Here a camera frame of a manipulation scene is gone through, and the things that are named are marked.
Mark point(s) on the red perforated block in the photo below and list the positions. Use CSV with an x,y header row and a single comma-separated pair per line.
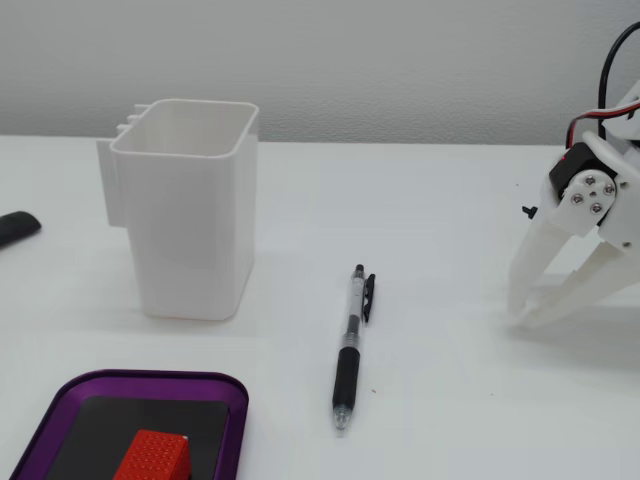
x,y
155,455

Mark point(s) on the purple metal tin box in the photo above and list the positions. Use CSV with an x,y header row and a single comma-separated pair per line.
x,y
235,405

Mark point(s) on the white plastic pen holder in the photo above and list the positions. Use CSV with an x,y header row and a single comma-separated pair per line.
x,y
190,235

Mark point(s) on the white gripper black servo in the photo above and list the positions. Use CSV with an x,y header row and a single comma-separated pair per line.
x,y
591,196

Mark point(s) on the black rounded plastic object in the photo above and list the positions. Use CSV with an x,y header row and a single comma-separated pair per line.
x,y
17,224

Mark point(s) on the black clear ballpoint pen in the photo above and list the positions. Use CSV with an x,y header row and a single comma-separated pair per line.
x,y
346,370

